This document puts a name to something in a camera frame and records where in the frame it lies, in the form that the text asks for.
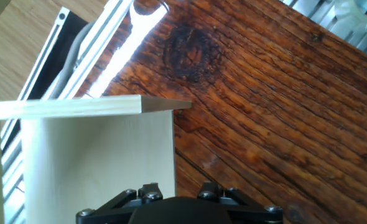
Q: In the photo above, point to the thin aluminium rail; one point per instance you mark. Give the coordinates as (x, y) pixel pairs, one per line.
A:
(43, 59)

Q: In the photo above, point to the cream wooden shelf box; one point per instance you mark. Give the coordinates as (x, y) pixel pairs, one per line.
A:
(93, 155)

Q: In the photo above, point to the aluminium table edge rail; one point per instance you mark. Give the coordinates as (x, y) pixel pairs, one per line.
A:
(99, 40)

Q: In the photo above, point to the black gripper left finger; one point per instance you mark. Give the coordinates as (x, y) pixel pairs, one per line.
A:
(109, 211)

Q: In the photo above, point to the glossy brown wooden board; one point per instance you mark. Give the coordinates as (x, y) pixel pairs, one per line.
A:
(264, 109)

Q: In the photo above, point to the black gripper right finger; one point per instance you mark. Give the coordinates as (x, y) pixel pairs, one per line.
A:
(252, 213)

